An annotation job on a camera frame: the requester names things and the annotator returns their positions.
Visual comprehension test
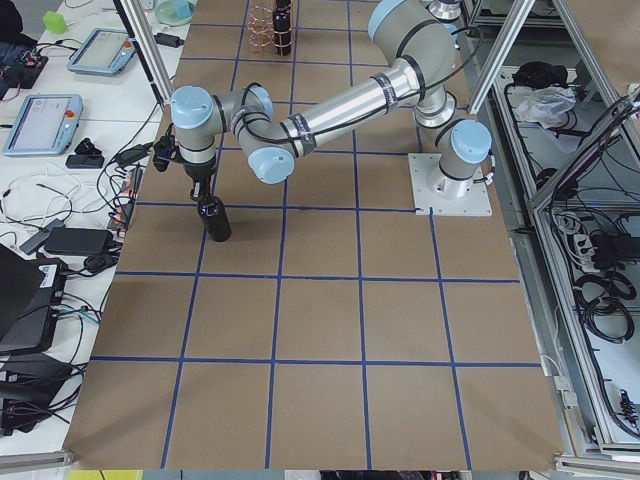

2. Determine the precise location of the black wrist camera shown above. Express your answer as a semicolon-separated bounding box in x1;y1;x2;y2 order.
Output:
152;135;176;173

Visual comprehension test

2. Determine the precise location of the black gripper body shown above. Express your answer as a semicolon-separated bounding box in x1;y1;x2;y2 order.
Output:
184;160;215;197

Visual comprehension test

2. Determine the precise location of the copper wire wine basket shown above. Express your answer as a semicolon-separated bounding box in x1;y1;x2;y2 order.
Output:
246;0;274;53

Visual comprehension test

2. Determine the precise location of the blue teach pendant upper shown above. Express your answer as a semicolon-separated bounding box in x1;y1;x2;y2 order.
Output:
67;28;135;76

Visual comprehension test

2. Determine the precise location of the green glass bowl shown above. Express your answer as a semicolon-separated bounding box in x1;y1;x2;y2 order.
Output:
154;0;196;27

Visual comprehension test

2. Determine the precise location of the dark wine bottle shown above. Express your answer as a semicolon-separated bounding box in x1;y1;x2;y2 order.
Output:
272;0;292;56
198;196;232;242

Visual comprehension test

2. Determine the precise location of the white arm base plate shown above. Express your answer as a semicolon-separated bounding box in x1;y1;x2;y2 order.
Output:
408;153;492;217

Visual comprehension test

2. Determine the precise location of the aluminium frame post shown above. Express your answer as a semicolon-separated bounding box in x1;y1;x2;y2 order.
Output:
113;0;173;106

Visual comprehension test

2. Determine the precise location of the blue teach pendant lower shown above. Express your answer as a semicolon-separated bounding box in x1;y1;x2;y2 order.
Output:
2;94;84;157

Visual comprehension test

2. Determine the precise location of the blue teach pendant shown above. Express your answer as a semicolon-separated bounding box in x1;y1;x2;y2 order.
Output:
67;28;135;76
2;94;84;157

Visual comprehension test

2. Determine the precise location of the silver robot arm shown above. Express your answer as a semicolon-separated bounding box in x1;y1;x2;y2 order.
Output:
154;1;492;200
426;0;461;23

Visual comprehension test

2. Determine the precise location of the black laptop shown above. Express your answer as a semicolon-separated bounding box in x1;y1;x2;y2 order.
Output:
1;246;67;356

